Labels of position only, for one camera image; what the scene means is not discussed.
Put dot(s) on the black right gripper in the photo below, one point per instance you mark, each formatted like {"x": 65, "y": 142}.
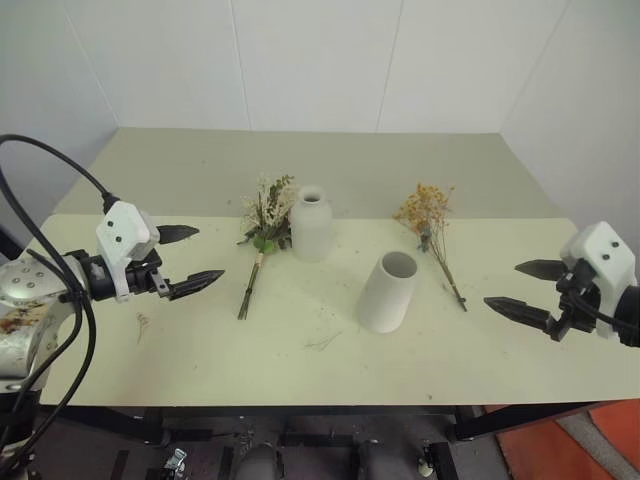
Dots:
{"x": 570, "y": 312}

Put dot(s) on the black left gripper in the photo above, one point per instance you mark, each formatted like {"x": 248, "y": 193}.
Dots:
{"x": 146, "y": 280}

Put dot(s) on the white bottle-shaped vase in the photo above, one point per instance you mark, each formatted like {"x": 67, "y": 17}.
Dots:
{"x": 311, "y": 230}

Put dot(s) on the white cylinder vase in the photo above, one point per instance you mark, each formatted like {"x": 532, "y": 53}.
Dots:
{"x": 385, "y": 300}

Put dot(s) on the green and white flower bouquet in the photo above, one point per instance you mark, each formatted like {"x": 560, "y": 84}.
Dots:
{"x": 266, "y": 220}

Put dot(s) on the orange dried flower bouquet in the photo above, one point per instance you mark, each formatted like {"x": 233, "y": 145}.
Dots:
{"x": 426, "y": 205}

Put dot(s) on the dried twig scrap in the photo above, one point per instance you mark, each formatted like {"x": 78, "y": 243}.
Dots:
{"x": 324, "y": 341}

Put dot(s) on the metal caster wheel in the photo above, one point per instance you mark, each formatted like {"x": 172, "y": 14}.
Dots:
{"x": 426, "y": 461}
{"x": 175, "y": 462}

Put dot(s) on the dark rounded shape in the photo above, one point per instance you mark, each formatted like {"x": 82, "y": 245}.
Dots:
{"x": 256, "y": 462}

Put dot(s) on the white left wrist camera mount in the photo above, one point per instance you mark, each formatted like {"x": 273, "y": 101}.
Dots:
{"x": 122, "y": 227}

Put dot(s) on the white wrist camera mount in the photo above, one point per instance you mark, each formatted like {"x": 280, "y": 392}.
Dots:
{"x": 602, "y": 250}
{"x": 122, "y": 227}

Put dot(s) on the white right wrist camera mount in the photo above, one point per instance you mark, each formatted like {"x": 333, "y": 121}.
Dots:
{"x": 602, "y": 250}

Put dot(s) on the black metal table frame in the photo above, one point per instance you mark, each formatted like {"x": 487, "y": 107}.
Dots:
{"x": 300, "y": 411}

